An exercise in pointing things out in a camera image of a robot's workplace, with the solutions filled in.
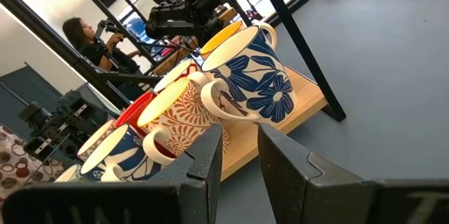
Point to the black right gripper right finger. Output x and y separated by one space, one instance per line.
298 189

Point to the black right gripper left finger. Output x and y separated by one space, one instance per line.
196 185

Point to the orange white spiral patterned mug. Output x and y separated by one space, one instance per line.
182 118

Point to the blue white flower mug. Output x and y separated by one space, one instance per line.
259 87

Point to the grey white patterned mug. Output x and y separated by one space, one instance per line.
94 139

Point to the red white lattice mug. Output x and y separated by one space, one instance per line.
175 74

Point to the pale green patterned mug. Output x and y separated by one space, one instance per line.
70 175

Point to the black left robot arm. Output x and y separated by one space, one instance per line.
182 20

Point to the wooden tray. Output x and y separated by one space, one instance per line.
245 139

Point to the black machine with silver brackets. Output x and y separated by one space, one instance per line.
70 122

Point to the person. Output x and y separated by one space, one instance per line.
91 52

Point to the circle patterned cloth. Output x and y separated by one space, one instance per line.
17 168

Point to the black handheld control device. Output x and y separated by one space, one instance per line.
105 26

